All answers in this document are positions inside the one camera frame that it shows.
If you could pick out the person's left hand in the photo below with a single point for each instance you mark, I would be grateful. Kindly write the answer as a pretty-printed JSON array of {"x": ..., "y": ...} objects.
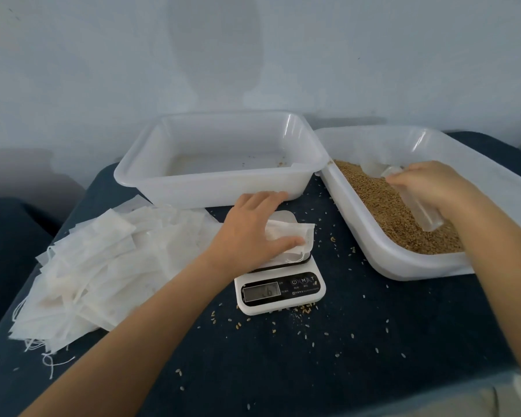
[{"x": 247, "y": 239}]

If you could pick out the person's right hand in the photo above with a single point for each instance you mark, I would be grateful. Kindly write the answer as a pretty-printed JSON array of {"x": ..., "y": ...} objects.
[{"x": 430, "y": 182}]

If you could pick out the clear plastic scoop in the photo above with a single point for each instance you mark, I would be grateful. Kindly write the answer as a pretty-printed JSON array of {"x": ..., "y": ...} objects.
[{"x": 421, "y": 212}]

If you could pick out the white mesh bag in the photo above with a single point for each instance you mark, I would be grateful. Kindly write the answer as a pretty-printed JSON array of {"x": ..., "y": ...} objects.
[{"x": 300, "y": 234}]

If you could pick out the brown grain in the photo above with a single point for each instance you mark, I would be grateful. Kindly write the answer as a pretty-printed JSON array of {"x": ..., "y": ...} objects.
[{"x": 382, "y": 208}]

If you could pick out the white plastic tub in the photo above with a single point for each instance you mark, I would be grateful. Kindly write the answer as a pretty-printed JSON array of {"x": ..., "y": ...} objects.
[{"x": 208, "y": 188}]

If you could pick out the white tray of grain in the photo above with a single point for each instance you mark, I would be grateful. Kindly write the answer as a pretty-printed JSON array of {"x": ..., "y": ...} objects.
[{"x": 373, "y": 252}]

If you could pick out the pile of white bags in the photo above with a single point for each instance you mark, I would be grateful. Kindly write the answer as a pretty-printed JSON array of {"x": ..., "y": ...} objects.
[{"x": 95, "y": 269}]

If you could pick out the person's right forearm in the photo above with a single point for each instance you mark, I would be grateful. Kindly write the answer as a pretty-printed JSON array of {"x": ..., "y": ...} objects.
[{"x": 504, "y": 273}]

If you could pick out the person's left forearm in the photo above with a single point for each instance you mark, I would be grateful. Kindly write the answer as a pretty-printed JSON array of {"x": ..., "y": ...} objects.
[{"x": 121, "y": 351}]

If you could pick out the white digital kitchen scale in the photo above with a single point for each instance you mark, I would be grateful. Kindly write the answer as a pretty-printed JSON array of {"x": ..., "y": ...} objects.
[{"x": 282, "y": 291}]

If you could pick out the dark blue tablecloth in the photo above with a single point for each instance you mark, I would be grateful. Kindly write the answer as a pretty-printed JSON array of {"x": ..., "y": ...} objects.
[
  {"x": 365, "y": 351},
  {"x": 13, "y": 265}
]

